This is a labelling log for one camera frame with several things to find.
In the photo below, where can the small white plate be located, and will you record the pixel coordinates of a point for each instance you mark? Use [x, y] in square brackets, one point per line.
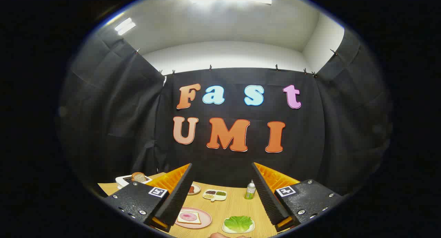
[224, 228]

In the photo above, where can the white toaster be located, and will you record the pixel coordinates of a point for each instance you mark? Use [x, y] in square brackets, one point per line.
[121, 180]

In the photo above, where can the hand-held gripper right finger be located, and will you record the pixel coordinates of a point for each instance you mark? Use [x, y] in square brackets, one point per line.
[267, 196]

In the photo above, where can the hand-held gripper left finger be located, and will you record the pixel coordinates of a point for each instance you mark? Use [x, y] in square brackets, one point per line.
[177, 200]

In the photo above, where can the rounded brown-crust bread slice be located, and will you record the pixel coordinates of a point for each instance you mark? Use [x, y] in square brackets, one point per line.
[138, 177]

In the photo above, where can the small ceiling light panel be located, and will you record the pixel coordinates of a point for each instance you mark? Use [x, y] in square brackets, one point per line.
[124, 26]

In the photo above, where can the white round meat plate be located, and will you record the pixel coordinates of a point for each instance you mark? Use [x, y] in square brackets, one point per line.
[197, 188]

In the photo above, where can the green lettuce leaf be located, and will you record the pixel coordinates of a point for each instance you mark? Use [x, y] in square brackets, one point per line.
[238, 223]

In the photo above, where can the pink round plate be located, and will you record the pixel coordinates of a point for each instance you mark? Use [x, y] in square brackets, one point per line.
[206, 219]

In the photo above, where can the square white bread slice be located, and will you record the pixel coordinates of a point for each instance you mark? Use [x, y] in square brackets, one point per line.
[198, 221]

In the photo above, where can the pink ham slice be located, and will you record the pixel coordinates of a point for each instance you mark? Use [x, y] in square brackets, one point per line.
[188, 217]

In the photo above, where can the green and silver bottle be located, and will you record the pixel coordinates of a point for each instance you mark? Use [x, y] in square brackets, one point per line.
[249, 193]

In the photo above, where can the white divided dish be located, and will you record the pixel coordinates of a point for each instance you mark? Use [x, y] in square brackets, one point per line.
[215, 197]

